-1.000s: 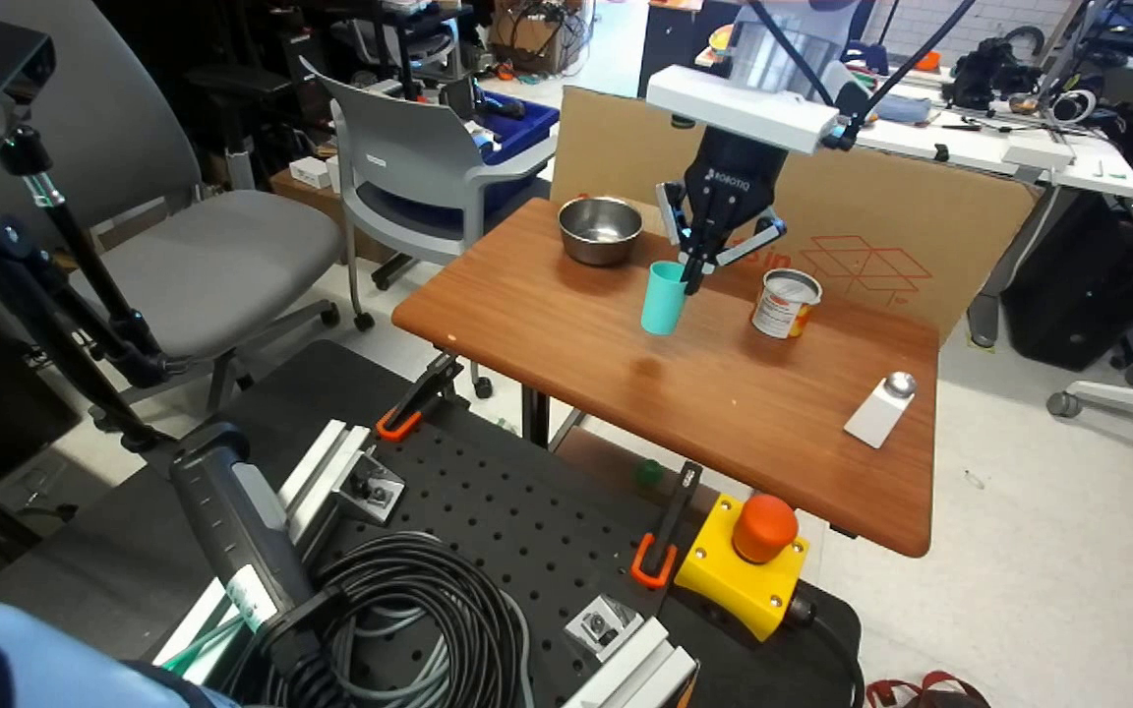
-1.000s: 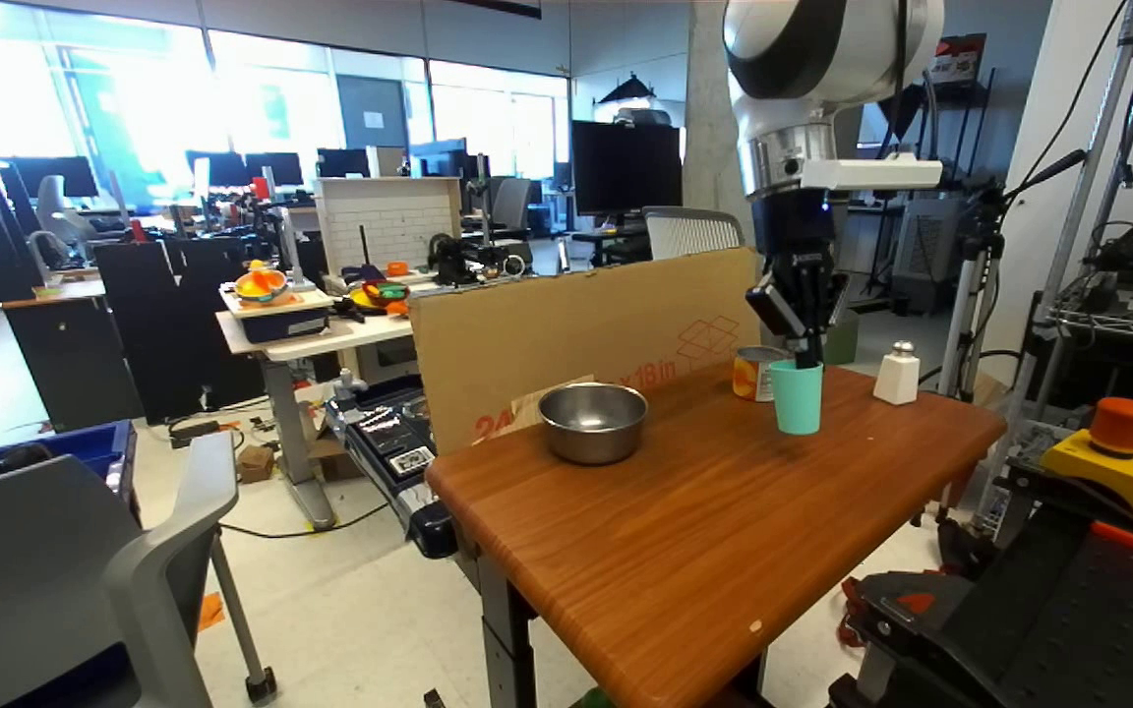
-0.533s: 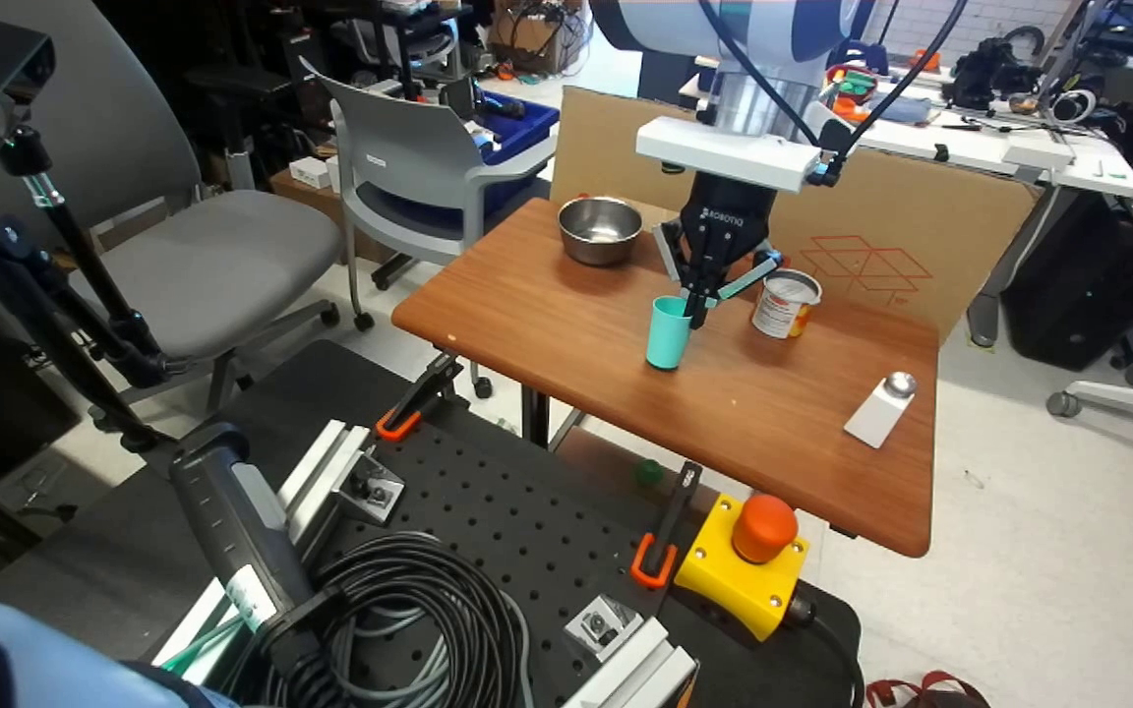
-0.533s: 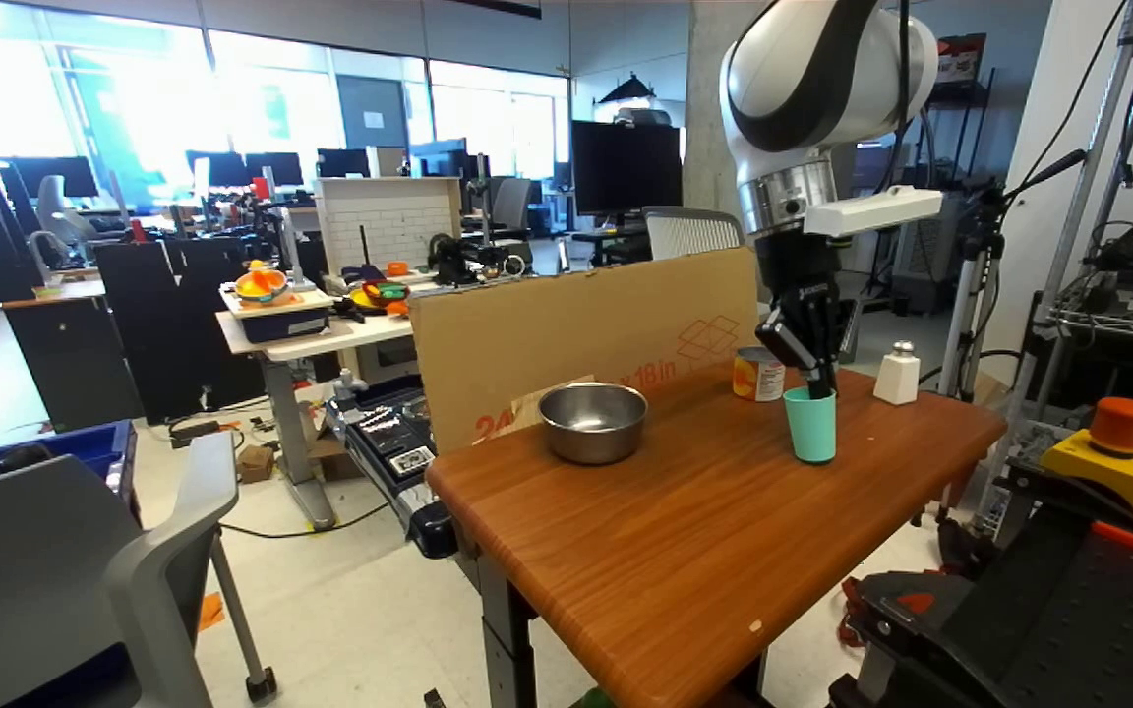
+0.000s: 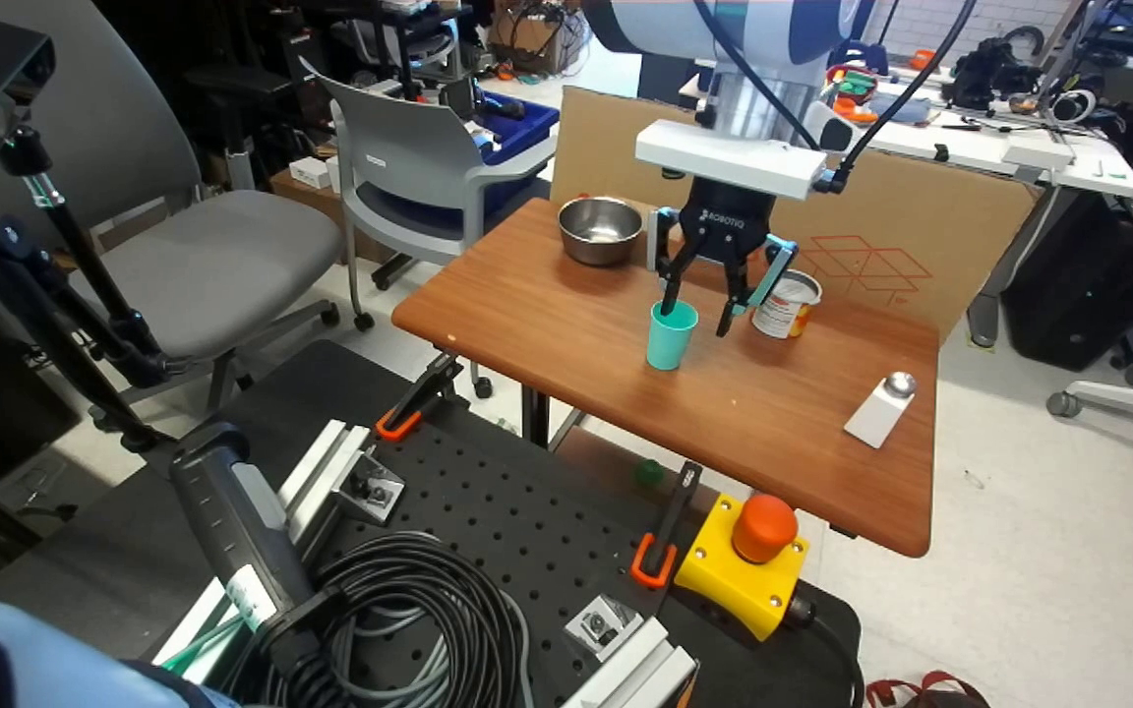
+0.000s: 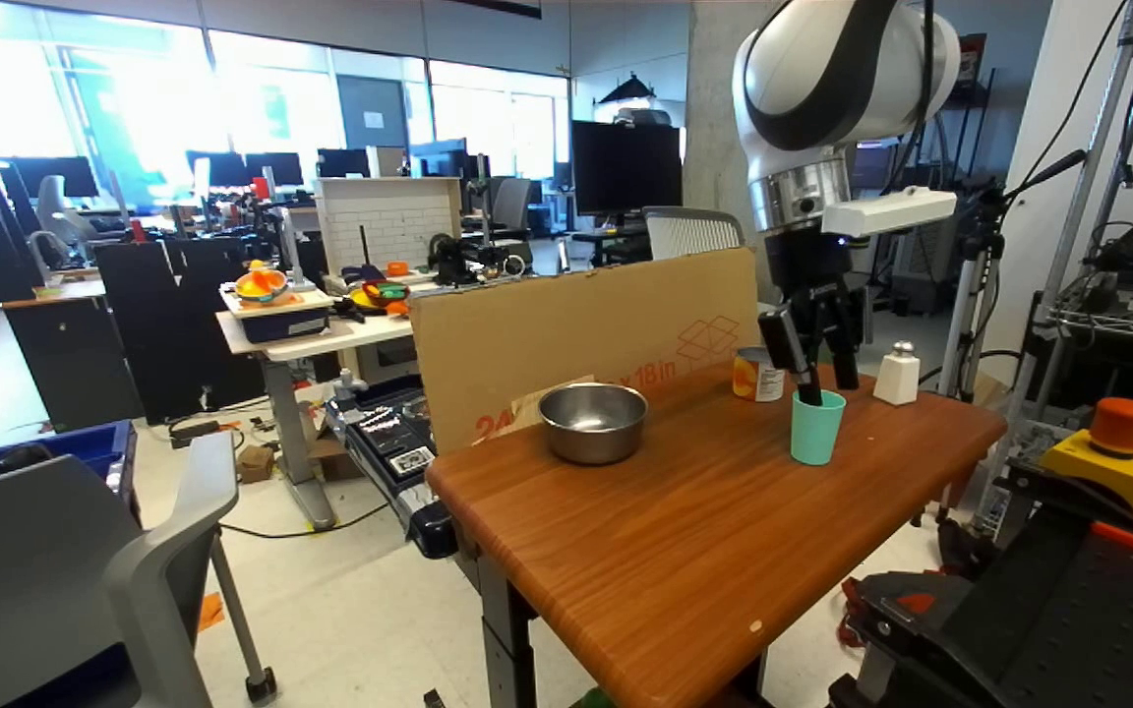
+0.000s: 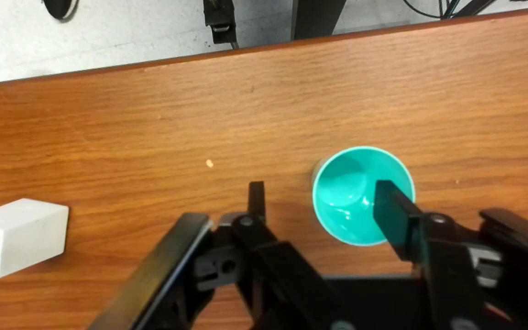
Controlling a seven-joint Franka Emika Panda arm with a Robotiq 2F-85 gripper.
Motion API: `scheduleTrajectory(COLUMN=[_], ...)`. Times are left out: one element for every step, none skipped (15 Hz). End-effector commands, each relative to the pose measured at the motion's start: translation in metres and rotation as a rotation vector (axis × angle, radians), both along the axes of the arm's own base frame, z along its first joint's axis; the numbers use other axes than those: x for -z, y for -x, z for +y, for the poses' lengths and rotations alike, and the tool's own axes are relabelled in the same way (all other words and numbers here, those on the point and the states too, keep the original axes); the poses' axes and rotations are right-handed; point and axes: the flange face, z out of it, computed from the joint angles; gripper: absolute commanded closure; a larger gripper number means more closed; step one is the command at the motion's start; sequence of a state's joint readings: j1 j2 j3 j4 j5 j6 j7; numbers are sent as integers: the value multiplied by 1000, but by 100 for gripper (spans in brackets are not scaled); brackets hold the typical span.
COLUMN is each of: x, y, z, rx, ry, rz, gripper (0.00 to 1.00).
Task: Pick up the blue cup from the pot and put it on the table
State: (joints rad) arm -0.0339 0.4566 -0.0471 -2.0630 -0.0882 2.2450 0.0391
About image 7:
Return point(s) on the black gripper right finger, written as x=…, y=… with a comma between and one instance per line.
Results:
x=448, y=268

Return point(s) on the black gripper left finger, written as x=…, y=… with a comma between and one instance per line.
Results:
x=258, y=257

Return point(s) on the teal plastic cup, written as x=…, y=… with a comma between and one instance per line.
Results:
x=344, y=189

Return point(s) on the white box with silver cap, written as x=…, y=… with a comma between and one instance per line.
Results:
x=27, y=235

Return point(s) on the black rounded object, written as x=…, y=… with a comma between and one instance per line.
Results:
x=62, y=8

